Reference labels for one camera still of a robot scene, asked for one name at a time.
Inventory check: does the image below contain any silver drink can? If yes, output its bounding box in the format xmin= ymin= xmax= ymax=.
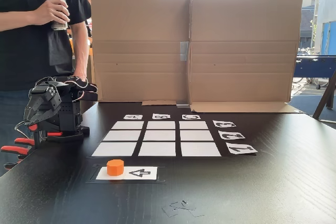
xmin=50 ymin=3 xmax=69 ymax=31

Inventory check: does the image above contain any round orange token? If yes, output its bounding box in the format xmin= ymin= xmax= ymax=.
xmin=106 ymin=159 xmax=124 ymax=177

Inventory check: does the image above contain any white nine-square paper grid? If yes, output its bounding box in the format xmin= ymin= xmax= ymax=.
xmin=91 ymin=120 xmax=223 ymax=157

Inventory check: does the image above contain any person's left hand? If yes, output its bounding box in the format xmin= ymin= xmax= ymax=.
xmin=72 ymin=71 xmax=89 ymax=83

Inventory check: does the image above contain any person's right hand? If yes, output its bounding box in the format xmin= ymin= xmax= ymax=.
xmin=33 ymin=0 xmax=71 ymax=27

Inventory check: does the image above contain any black orange bar clamp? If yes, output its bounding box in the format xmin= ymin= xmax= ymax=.
xmin=0 ymin=137 xmax=36 ymax=170
xmin=27 ymin=122 xmax=90 ymax=148

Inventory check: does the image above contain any person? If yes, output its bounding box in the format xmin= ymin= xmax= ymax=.
xmin=0 ymin=0 xmax=92 ymax=177

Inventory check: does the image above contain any white arrow paper sheet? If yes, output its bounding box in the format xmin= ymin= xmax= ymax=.
xmin=95 ymin=166 xmax=158 ymax=181

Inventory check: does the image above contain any paper sheet number 3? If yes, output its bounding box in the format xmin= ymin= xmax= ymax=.
xmin=212 ymin=120 xmax=237 ymax=128

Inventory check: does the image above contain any paper sheet number 2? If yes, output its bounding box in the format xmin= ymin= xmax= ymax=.
xmin=218 ymin=130 xmax=246 ymax=140

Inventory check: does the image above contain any paper sheet number 1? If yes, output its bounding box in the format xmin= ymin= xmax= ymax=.
xmin=225 ymin=145 xmax=259 ymax=155

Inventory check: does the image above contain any brown cardboard screen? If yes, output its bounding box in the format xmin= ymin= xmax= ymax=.
xmin=90 ymin=0 xmax=305 ymax=114

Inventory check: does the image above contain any blue foosball table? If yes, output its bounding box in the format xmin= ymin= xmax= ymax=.
xmin=293 ymin=55 xmax=336 ymax=90

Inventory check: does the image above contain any dark slanted stand leg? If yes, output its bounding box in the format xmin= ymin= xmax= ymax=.
xmin=312 ymin=68 xmax=336 ymax=130

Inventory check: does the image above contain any robot cable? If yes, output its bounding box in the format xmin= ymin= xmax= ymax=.
xmin=14 ymin=120 xmax=30 ymax=141

